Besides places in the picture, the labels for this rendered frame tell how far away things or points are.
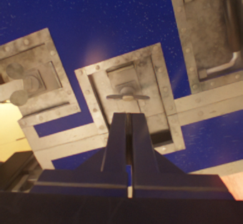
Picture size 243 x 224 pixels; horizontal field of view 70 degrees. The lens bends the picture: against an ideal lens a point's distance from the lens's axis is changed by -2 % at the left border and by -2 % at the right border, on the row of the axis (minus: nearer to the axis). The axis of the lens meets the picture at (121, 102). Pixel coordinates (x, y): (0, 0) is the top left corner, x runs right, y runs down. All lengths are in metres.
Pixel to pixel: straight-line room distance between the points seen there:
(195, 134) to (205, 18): 0.17
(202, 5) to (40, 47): 0.24
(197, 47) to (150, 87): 0.09
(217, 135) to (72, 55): 0.26
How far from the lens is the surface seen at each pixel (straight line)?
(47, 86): 0.29
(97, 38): 0.26
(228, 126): 0.32
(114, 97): 0.24
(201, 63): 0.29
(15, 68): 0.28
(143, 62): 0.27
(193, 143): 0.31
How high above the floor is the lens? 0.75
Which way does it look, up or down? 7 degrees up
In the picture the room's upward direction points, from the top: 106 degrees counter-clockwise
